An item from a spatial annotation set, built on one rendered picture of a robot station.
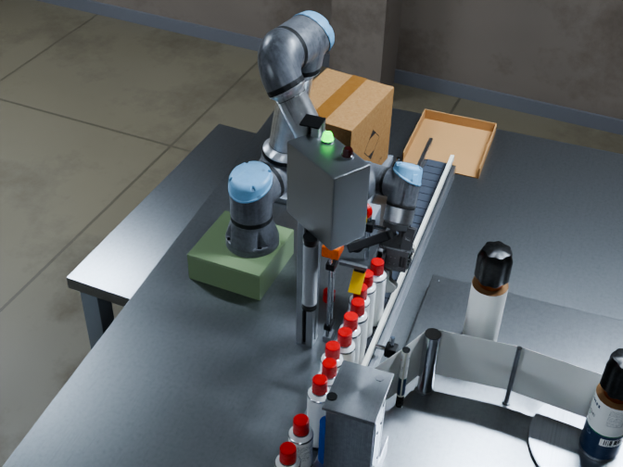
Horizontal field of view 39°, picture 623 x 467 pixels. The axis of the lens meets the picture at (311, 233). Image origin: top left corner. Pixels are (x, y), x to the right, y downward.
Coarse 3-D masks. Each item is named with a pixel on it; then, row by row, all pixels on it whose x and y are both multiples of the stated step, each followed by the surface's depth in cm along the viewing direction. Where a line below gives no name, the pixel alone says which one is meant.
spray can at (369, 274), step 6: (366, 276) 213; (372, 276) 213; (366, 282) 214; (372, 282) 215; (372, 288) 215; (372, 294) 216; (372, 300) 217; (372, 306) 218; (372, 312) 220; (372, 318) 221; (372, 324) 223; (372, 330) 225
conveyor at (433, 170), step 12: (432, 168) 285; (444, 168) 286; (432, 180) 280; (420, 192) 275; (432, 192) 275; (420, 204) 270; (420, 216) 265; (420, 240) 257; (396, 276) 244; (384, 300) 236; (372, 336) 226; (312, 456) 197
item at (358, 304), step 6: (354, 300) 206; (360, 300) 206; (354, 306) 205; (360, 306) 205; (360, 312) 206; (366, 312) 210; (360, 318) 207; (366, 318) 208; (360, 324) 207; (366, 324) 209; (366, 330) 211; (360, 348) 213; (360, 354) 214; (360, 360) 216
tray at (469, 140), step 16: (432, 112) 315; (416, 128) 307; (432, 128) 313; (448, 128) 313; (464, 128) 313; (480, 128) 312; (416, 144) 305; (432, 144) 305; (448, 144) 305; (464, 144) 305; (480, 144) 306; (416, 160) 297; (448, 160) 297; (464, 160) 297; (480, 160) 298
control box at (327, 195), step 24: (288, 144) 187; (312, 144) 187; (336, 144) 187; (288, 168) 191; (312, 168) 182; (336, 168) 180; (360, 168) 180; (288, 192) 195; (312, 192) 186; (336, 192) 179; (360, 192) 184; (312, 216) 190; (336, 216) 183; (360, 216) 188; (336, 240) 188
